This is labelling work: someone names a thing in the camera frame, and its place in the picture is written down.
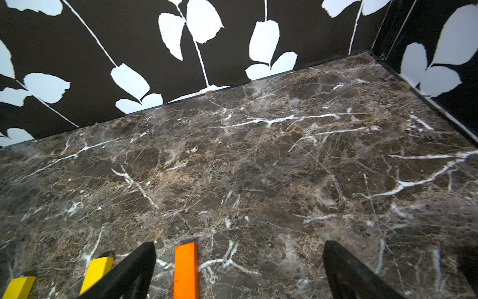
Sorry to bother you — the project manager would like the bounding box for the orange long block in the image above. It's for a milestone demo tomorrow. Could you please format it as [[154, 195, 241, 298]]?
[[174, 242, 200, 299]]

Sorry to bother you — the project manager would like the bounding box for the yellow long block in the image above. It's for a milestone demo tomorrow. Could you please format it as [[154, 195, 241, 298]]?
[[2, 276, 36, 299]]

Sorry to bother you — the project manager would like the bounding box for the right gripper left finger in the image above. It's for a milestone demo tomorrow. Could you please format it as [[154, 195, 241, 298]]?
[[78, 242, 156, 299]]

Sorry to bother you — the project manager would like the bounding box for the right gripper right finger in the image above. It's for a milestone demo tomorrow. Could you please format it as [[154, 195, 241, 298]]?
[[322, 240, 403, 299]]

